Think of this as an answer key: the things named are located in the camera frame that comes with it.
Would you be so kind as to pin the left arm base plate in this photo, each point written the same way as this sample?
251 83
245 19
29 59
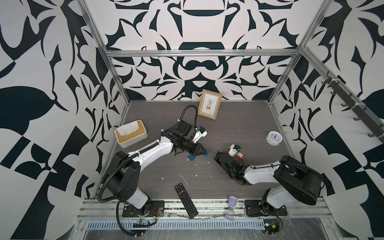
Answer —
150 209

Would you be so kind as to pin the large blue padlock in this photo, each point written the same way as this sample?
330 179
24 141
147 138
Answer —
190 158

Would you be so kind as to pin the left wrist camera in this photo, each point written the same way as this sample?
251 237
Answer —
200 133

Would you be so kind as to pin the red padlock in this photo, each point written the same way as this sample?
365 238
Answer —
240 156

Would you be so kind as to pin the white alarm clock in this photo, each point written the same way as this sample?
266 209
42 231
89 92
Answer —
274 138

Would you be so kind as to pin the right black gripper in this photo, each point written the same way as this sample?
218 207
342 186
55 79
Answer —
218 159

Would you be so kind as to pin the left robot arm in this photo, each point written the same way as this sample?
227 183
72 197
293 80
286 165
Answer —
121 179

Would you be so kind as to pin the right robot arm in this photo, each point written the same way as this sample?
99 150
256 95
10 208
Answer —
298 182

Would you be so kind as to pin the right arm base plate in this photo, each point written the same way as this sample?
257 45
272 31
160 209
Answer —
255 208

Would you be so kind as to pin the white tissue box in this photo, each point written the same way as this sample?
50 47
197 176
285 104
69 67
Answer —
131 133

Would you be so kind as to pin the wooden picture frame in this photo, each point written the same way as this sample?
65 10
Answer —
209 104

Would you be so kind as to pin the small blue padlock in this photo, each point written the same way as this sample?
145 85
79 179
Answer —
206 153

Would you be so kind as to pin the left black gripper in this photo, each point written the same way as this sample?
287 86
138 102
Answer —
196 152

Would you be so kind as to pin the black remote control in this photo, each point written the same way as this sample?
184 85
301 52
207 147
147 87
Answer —
186 201

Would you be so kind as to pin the purple hourglass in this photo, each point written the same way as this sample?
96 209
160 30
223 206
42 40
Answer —
229 214

